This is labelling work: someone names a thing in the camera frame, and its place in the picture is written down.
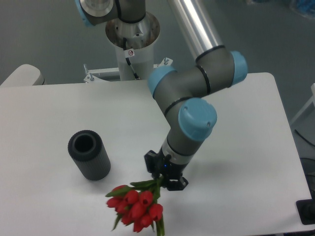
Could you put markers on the blue clear plastic bag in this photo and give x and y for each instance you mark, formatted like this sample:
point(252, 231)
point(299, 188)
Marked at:
point(305, 8)

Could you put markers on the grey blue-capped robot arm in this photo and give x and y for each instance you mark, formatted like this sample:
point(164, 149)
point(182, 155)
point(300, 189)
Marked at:
point(180, 95)

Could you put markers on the black device at table edge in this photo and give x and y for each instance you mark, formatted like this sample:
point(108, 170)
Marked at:
point(306, 210)

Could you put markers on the white chair armrest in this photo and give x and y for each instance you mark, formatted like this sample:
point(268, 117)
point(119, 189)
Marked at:
point(24, 75)

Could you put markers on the red tulip bouquet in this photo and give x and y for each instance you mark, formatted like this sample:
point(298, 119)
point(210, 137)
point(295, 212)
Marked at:
point(137, 205)

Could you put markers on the dark grey ribbed vase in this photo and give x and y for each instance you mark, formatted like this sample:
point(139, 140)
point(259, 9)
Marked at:
point(87, 150)

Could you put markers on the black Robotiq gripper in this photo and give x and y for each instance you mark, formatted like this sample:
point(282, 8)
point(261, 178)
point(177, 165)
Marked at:
point(161, 164)

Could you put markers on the white side table frame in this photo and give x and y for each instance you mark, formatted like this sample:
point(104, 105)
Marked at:
point(305, 110)

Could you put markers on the white metal base frame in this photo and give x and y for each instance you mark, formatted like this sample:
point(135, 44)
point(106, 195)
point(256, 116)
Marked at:
point(112, 74)

